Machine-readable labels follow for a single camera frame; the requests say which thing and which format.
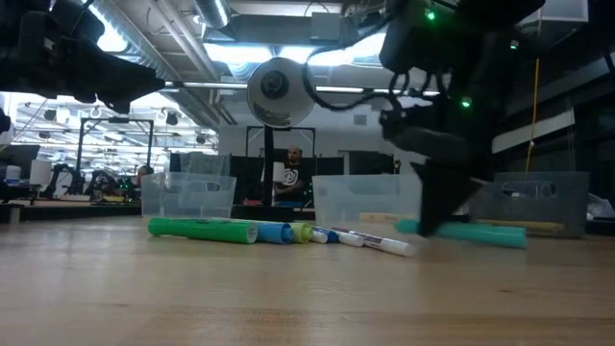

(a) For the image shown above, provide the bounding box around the green highlighter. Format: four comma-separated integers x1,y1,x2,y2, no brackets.
147,216,259,245

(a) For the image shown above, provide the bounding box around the grey ceiling box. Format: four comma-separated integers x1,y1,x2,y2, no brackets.
310,12,361,47

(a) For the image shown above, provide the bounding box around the clear plastic bin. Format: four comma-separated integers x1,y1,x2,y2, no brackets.
311,173,427,227
139,171,237,220

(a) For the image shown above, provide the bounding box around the teal highlighter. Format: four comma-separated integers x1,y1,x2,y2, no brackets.
394,219,529,250

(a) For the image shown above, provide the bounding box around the yellow power cable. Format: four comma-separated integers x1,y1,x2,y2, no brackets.
524,57,540,174

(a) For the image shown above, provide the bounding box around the black table frame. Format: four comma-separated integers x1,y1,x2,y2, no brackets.
18,205,141,223

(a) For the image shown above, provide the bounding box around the crumpled clear plastic bag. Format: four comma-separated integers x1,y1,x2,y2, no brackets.
588,193,615,220

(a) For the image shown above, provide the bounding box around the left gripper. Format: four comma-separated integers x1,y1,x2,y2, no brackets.
0,0,166,114

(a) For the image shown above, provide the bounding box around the person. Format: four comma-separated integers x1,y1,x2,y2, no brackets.
129,164,155,189
274,146,308,203

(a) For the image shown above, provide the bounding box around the dark computer monitor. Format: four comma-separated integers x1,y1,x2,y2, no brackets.
0,143,41,186

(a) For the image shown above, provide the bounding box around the silver ventilation duct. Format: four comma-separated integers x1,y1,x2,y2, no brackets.
193,0,232,30

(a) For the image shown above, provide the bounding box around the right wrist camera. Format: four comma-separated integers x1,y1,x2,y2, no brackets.
379,7,481,73

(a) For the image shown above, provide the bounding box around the black metal rig frame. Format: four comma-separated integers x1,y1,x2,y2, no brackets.
245,125,317,160
75,116,155,184

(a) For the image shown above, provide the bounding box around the long ceiling light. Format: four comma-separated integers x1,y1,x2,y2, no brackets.
152,80,441,100

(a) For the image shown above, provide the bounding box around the green Expo marker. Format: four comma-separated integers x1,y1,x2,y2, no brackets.
331,227,366,248

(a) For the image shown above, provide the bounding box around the grey plastic bin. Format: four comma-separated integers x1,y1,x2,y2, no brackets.
465,171,591,240

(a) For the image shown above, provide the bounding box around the blue highlighter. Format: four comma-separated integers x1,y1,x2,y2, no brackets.
254,221,295,246

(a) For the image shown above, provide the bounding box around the blue Expo marker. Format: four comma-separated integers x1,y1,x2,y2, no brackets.
314,226,340,244

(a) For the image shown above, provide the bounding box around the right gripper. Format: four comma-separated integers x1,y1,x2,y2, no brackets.
383,76,501,236

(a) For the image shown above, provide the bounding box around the black right camera cable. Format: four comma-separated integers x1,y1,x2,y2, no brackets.
301,45,409,112

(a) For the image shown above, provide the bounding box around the thin yellow marker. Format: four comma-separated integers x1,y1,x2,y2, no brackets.
474,218,566,235

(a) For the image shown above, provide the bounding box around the white cylinder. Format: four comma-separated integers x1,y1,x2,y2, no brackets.
29,159,53,186

